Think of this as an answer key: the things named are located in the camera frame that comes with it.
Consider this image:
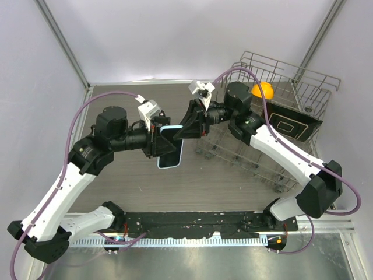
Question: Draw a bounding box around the purple cable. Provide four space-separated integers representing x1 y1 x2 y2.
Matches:
212 66 362 254
9 90 152 280

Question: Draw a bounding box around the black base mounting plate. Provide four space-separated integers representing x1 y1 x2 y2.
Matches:
124 211 298 239

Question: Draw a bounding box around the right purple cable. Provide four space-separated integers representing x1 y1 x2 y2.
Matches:
212 66 362 254

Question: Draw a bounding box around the phone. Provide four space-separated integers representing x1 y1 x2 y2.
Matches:
157 125 184 169

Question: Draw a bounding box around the aluminium frame rail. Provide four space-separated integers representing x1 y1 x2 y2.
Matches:
36 209 356 236

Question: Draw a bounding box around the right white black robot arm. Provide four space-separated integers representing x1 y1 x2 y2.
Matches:
174 80 343 230

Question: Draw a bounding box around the white slotted cable duct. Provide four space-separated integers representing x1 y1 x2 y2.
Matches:
71 234 268 249

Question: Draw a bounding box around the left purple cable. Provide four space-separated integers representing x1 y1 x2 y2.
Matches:
9 90 152 280

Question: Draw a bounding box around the grey wire dish rack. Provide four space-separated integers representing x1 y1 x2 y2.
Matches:
195 51 341 193

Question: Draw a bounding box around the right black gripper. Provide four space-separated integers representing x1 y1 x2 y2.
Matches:
172 99 236 141

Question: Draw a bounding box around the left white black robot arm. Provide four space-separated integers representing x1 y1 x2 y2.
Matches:
8 106 176 264

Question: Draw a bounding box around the black square plate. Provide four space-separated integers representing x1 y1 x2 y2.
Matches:
266 103 322 142

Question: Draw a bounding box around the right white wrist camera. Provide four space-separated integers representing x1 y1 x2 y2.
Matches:
188 80 215 111

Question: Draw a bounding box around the orange bowl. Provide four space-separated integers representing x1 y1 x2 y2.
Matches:
251 82 275 100

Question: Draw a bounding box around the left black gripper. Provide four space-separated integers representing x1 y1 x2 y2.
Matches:
111 117 175 158

